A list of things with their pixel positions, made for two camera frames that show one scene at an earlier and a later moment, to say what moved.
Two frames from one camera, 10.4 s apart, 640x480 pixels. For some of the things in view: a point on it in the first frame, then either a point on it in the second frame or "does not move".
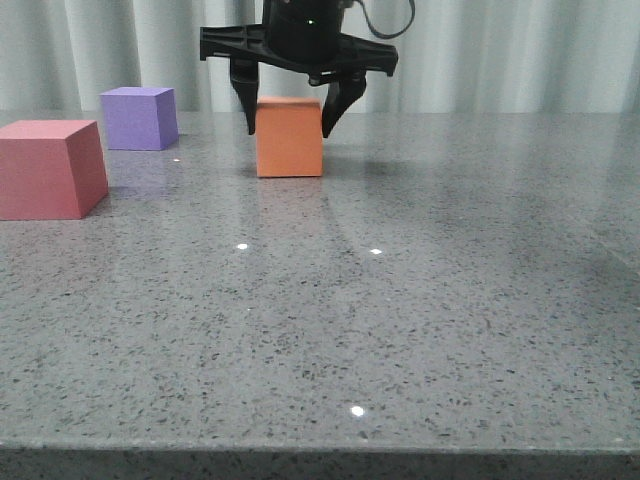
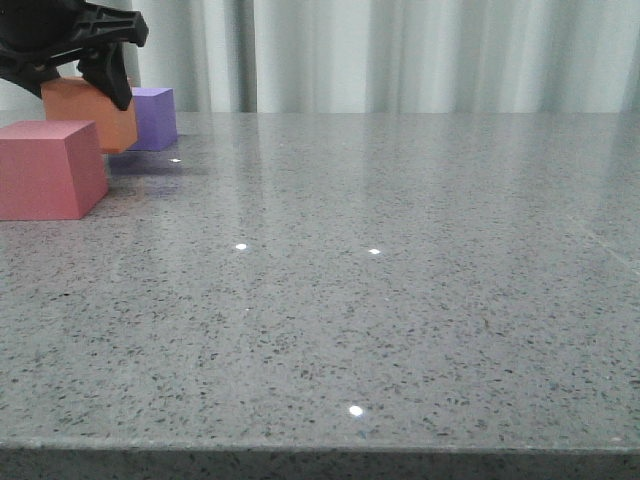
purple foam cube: (140, 118) does not move
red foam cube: (50, 169) does not move
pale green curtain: (459, 56) does not move
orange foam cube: (289, 136) -> (71, 98)
